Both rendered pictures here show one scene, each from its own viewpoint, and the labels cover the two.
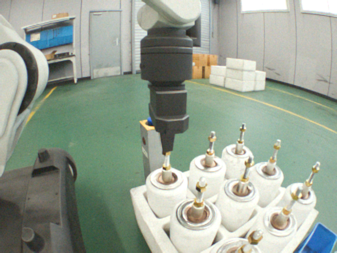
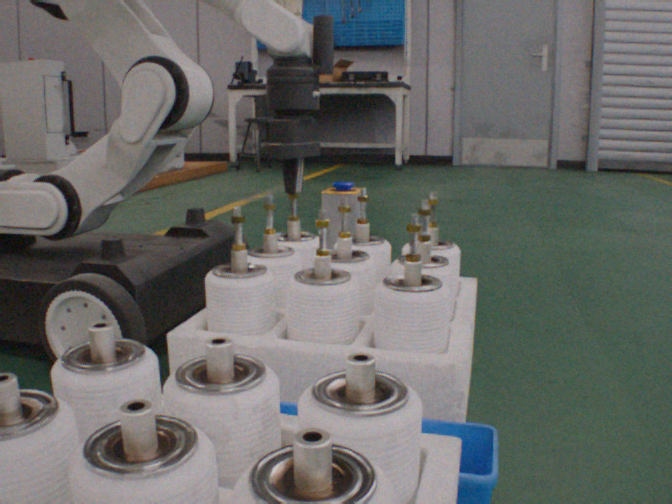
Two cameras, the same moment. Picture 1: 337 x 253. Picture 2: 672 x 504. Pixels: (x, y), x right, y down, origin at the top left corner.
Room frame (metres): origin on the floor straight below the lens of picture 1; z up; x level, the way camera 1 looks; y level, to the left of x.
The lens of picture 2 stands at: (-0.40, -0.72, 0.46)
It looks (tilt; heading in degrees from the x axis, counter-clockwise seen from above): 13 degrees down; 42
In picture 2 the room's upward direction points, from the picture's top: straight up
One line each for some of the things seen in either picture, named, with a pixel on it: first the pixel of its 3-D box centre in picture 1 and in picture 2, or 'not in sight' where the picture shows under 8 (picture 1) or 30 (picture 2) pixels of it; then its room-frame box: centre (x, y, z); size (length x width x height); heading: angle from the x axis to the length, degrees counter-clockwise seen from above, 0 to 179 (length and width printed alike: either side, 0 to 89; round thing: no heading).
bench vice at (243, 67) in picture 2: not in sight; (244, 71); (3.08, 3.51, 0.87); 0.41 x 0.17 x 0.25; 29
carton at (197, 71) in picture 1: (194, 71); not in sight; (4.06, -0.61, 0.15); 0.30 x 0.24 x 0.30; 28
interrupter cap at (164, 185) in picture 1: (166, 178); (294, 237); (0.29, 0.00, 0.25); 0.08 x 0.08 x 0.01
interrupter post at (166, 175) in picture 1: (166, 174); (293, 229); (0.29, 0.00, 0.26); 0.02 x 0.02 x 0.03
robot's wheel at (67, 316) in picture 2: not in sight; (91, 330); (0.01, 0.22, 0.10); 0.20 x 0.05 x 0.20; 119
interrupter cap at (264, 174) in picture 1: (268, 171); (423, 261); (0.30, -0.26, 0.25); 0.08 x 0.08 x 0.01
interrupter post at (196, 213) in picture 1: (197, 209); (270, 244); (0.19, -0.05, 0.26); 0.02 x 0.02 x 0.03
